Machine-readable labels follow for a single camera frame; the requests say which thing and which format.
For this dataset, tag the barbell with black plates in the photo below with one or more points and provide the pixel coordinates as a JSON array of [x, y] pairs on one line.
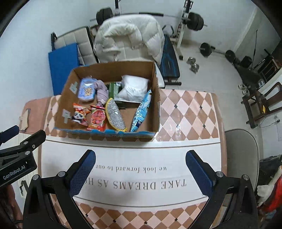
[[192, 21]]

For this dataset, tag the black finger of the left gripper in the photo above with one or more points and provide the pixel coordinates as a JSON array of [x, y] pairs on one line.
[[33, 141]]

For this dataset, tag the panda snack bag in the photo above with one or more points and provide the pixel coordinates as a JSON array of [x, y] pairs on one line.
[[80, 114]]

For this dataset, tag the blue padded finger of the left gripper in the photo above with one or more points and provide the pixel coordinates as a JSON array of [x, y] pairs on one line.
[[9, 134]]

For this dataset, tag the beige chair seat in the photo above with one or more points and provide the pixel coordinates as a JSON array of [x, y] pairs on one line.
[[242, 155]]

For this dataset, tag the white puffer jacket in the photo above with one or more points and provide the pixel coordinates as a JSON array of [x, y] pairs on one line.
[[129, 37]]

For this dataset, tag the lilac folded towel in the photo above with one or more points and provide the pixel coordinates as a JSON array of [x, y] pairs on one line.
[[102, 92]]

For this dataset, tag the green snack bag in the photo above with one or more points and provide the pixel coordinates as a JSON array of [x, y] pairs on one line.
[[114, 88]]

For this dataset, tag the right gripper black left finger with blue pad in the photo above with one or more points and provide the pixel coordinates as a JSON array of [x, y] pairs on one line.
[[39, 211]]

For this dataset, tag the white soft pillow pack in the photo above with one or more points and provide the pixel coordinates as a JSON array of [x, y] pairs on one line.
[[133, 90]]

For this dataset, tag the beige padded chair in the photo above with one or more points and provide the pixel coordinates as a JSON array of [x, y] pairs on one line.
[[84, 38]]

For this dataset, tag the light blue tissue pack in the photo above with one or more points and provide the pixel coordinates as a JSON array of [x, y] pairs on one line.
[[86, 92]]

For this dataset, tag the blue snack bag gold top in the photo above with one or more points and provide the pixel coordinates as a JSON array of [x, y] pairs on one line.
[[141, 112]]

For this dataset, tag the silver yellow scrubber sponge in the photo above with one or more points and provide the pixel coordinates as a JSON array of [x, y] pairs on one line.
[[114, 117]]

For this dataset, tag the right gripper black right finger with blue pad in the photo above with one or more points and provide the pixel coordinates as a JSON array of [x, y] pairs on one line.
[[242, 209]]

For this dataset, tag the red printed snack bag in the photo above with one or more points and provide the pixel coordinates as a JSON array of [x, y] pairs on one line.
[[97, 119]]

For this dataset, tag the cardboard milk box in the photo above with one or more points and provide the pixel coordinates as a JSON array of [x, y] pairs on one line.
[[108, 73]]

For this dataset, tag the black floor barbell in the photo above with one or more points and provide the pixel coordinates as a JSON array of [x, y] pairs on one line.
[[206, 50]]

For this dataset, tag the black blue weight bench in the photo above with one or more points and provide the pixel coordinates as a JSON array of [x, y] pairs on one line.
[[169, 67]]

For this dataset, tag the blue foam mat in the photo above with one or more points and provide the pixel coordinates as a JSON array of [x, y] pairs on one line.
[[61, 63]]

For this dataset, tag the chrome dumbbell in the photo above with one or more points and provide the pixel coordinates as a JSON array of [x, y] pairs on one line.
[[194, 67]]

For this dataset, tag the dark wooden chair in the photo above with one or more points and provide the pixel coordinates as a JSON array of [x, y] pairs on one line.
[[263, 104]]

